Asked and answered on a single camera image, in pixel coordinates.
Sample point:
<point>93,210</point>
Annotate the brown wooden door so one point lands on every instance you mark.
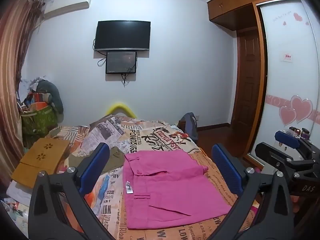
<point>247,80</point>

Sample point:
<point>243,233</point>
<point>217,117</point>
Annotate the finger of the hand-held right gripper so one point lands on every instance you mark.
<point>270,152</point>
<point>287,138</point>

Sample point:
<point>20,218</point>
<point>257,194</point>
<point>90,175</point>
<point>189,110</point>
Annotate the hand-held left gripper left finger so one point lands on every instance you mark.
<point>96,166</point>

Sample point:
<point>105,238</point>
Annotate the blue backpack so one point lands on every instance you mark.
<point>191,125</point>

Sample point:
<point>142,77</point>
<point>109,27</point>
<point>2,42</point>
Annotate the white air conditioner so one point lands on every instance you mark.
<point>67,3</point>

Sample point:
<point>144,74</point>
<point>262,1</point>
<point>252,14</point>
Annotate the green patterned bag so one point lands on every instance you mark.
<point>37,121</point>

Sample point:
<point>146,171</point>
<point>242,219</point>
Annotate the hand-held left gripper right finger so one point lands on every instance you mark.
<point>226,166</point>

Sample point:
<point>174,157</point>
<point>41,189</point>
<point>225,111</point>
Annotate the olive green garment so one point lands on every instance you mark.
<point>112,160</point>

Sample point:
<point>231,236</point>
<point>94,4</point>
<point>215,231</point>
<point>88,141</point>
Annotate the wooden chair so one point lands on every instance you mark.
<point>181,125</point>

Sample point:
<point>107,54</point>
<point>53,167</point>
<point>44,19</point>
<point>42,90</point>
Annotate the wooden overhead cabinet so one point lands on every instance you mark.
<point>232,2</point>

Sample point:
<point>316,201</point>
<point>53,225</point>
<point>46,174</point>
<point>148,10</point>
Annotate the pink pants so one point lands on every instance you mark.
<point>162,192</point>

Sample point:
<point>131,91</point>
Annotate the white folded cloth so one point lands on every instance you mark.
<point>18,190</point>

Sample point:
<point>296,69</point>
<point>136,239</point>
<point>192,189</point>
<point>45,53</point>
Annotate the white heart-print sliding door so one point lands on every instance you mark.
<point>287,85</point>

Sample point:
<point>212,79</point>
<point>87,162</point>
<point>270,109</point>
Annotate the printed blanket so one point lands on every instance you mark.
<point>150,135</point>

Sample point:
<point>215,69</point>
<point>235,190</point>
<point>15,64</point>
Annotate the striped brown curtain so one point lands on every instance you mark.
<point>13,67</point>

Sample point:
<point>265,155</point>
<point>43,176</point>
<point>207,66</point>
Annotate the wooden lap desk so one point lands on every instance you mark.
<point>37,165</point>

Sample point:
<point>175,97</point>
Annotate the small black wall monitor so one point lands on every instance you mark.
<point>121,62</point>

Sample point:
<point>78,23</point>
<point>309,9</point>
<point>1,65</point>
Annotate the yellow foam pad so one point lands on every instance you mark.
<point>118,105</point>

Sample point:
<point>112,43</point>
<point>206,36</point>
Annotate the wall-mounted black television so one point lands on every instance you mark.
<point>122,35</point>

